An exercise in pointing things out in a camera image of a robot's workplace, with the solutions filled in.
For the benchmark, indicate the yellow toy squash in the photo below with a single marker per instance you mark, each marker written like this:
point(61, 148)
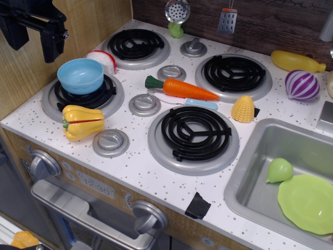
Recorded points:
point(291, 61)

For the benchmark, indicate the yellow toy corn piece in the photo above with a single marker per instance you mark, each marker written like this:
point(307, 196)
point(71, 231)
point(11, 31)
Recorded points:
point(243, 109)

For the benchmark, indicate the front left black burner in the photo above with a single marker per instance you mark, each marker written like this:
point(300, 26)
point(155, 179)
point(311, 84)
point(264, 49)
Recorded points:
point(108, 98)

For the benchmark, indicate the yellow toy bell pepper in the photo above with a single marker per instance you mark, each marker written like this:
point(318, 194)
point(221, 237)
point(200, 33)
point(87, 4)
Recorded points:
point(80, 122)

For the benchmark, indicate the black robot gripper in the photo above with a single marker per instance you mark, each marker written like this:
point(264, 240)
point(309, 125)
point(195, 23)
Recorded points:
point(42, 16)

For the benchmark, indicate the orange toy on floor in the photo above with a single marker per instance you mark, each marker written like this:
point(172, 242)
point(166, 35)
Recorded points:
point(24, 239)

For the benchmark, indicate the front right black burner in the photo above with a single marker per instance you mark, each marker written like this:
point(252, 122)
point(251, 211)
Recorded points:
point(193, 141)

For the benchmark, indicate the front silver stove knob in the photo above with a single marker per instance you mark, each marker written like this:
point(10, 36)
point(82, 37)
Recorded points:
point(110, 143)

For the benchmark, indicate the right oven dial knob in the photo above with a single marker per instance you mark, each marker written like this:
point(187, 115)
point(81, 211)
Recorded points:
point(148, 217)

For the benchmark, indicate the upper middle silver knob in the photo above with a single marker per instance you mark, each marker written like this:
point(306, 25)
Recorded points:
point(172, 72)

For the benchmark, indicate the orange toy carrot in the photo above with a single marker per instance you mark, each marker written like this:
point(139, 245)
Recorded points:
point(177, 88)

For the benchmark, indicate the silver stove knob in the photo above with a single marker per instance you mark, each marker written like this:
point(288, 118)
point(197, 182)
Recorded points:
point(144, 105)
point(193, 48)
point(110, 143)

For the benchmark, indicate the purple white toy onion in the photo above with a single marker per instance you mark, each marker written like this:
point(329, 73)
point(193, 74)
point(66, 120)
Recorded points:
point(301, 85)

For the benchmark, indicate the black burner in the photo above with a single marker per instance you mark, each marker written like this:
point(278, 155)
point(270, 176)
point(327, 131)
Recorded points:
point(193, 141)
point(231, 76)
point(108, 98)
point(137, 49)

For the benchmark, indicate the silver oven door handle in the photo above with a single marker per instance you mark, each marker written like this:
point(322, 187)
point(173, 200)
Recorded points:
point(84, 231)

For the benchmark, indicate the back silver stove knob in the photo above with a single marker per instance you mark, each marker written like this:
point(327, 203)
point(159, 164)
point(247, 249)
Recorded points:
point(193, 48)

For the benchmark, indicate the green plastic plate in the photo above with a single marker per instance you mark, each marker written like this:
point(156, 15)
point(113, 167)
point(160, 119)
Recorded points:
point(307, 201)

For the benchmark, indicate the green toy pear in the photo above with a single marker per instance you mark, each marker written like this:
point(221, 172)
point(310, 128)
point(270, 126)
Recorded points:
point(279, 170)

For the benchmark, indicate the silver sink basin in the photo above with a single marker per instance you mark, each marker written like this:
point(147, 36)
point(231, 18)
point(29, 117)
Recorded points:
point(249, 195)

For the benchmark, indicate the blue handled toy knife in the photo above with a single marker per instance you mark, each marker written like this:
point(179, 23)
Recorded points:
point(185, 101)

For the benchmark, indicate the red white toy radish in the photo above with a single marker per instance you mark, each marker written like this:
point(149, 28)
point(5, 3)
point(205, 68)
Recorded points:
point(105, 59)

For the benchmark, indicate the back right black burner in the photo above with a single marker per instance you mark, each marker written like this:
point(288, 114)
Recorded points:
point(231, 76)

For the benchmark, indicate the black tape near sink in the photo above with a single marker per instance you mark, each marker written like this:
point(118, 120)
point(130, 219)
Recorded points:
point(256, 112)

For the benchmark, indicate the hanging silver skimmer ladle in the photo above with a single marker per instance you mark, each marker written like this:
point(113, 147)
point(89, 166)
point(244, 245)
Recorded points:
point(177, 12)

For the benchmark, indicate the back left black burner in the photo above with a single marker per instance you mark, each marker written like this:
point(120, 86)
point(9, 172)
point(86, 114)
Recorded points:
point(137, 49)

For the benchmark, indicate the green toy vegetable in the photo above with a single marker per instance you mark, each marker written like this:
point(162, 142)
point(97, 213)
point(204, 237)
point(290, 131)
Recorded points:
point(175, 30)

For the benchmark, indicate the silver faucet pipe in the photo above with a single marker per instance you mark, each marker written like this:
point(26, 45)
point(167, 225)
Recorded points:
point(326, 32)

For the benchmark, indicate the oven dial knob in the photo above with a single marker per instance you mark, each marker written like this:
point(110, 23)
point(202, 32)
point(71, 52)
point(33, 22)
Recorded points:
point(148, 217)
point(43, 165)

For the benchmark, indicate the light blue plastic bowl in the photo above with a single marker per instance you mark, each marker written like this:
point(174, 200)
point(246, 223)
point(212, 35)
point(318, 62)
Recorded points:
point(81, 76)

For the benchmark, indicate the centre silver stove knob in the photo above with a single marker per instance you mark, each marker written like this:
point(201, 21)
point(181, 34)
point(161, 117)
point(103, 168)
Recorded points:
point(144, 105)

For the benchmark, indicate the hanging silver spatula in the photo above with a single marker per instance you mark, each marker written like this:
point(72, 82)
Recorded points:
point(227, 20)

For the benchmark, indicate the black tape front edge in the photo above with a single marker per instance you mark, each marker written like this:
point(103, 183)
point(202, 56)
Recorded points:
point(198, 207)

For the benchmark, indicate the left oven dial knob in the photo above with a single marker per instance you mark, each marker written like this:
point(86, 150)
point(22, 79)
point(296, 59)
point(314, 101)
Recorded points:
point(43, 165)

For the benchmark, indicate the cream toy at right edge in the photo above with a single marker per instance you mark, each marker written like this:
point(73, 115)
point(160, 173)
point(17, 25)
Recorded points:
point(329, 77)

